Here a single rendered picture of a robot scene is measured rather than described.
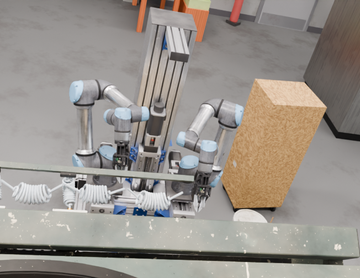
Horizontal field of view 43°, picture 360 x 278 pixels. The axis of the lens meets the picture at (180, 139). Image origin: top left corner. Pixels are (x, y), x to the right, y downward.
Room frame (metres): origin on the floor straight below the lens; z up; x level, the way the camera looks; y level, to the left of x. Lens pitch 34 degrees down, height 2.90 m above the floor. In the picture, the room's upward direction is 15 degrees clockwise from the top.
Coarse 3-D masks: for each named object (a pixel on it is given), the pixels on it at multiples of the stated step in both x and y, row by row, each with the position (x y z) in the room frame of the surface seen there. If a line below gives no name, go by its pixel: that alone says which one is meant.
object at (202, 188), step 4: (200, 172) 1.77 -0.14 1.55; (200, 176) 1.78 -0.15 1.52; (204, 176) 1.75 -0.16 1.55; (208, 176) 1.75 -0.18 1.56; (200, 180) 1.77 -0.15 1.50; (204, 180) 1.75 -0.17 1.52; (208, 180) 1.75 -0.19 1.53; (196, 184) 1.75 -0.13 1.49; (200, 184) 1.73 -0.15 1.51; (204, 184) 1.73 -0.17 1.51; (208, 184) 1.77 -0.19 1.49; (196, 188) 1.73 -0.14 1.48; (200, 188) 1.72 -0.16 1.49; (204, 188) 1.73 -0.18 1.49; (208, 188) 1.73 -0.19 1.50; (196, 192) 1.72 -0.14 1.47; (200, 192) 1.71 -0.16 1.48; (204, 192) 1.72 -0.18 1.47; (208, 192) 1.72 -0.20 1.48; (204, 196) 1.70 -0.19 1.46; (208, 196) 1.72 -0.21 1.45
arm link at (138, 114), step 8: (104, 88) 2.16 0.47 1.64; (112, 88) 2.16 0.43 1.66; (104, 96) 2.14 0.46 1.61; (112, 96) 2.09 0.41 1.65; (120, 96) 2.07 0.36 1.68; (120, 104) 2.01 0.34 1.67; (128, 104) 1.98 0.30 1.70; (136, 112) 1.90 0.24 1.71; (144, 112) 1.93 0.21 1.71; (136, 120) 1.89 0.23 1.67; (144, 120) 1.92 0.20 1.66
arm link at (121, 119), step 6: (120, 108) 1.80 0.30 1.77; (126, 108) 1.82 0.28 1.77; (114, 114) 1.80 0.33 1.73; (120, 114) 1.76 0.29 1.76; (126, 114) 1.77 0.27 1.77; (114, 120) 1.77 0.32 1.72; (120, 120) 1.75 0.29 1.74; (126, 120) 1.76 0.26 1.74; (114, 126) 1.76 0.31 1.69; (120, 126) 1.74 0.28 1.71; (126, 126) 1.75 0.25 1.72; (126, 132) 1.74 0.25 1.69
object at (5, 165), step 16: (112, 176) 1.13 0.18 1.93; (128, 176) 1.14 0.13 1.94; (144, 176) 1.16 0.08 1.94; (160, 176) 1.18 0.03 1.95; (176, 176) 1.19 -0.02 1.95; (192, 176) 1.21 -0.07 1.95; (16, 192) 1.02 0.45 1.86; (32, 192) 1.03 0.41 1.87; (48, 192) 1.08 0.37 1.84; (80, 192) 1.09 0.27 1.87; (96, 192) 1.13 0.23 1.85; (112, 192) 1.12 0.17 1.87; (144, 192) 1.16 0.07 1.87; (144, 208) 1.12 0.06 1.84
